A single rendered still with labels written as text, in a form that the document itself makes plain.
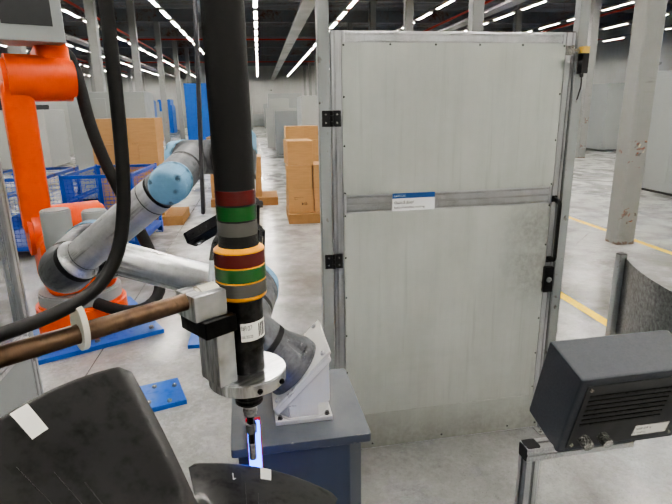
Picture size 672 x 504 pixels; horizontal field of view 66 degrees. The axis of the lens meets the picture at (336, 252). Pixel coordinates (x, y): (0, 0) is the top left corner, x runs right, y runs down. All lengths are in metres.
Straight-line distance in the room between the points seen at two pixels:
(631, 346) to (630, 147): 6.07
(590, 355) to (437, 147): 1.49
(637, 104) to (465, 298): 4.88
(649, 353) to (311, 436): 0.70
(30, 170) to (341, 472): 3.58
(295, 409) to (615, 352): 0.67
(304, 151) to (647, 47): 4.48
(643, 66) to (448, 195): 4.95
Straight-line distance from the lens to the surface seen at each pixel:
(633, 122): 7.13
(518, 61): 2.55
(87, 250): 1.20
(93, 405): 0.60
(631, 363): 1.11
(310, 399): 1.23
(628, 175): 7.19
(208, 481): 0.83
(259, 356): 0.48
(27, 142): 4.37
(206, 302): 0.43
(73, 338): 0.40
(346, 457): 1.26
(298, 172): 7.93
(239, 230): 0.43
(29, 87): 4.31
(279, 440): 1.21
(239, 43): 0.43
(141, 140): 8.35
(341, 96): 2.28
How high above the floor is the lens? 1.69
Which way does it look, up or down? 16 degrees down
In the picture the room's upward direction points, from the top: 1 degrees counter-clockwise
